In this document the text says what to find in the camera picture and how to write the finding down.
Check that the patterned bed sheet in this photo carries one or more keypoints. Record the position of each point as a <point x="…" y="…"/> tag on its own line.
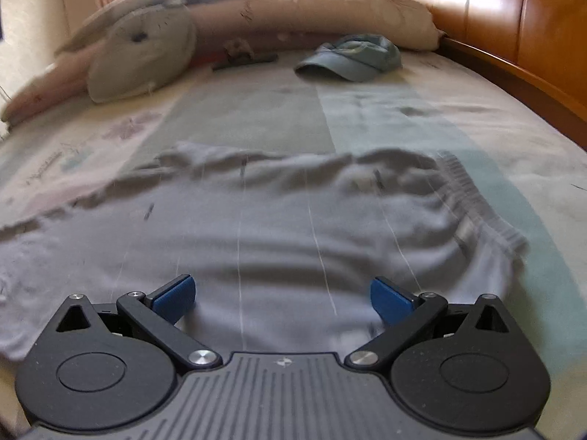
<point x="531" y="175"/>

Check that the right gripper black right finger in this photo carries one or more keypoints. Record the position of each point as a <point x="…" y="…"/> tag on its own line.
<point x="457" y="367"/>

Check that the grey printed garment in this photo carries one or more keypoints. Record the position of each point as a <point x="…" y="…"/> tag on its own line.
<point x="283" y="248"/>

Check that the pink rolled quilt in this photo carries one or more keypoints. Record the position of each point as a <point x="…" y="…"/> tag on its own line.
<point x="265" y="24"/>

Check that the wooden headboard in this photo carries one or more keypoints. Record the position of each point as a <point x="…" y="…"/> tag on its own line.
<point x="533" y="49"/>

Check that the blue cap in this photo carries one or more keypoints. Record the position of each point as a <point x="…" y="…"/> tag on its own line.
<point x="355" y="58"/>

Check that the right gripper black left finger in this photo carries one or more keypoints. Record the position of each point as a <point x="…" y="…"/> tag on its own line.
<point x="96" y="367"/>

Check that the grey round face cushion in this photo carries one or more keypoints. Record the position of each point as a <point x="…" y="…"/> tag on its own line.
<point x="145" y="50"/>

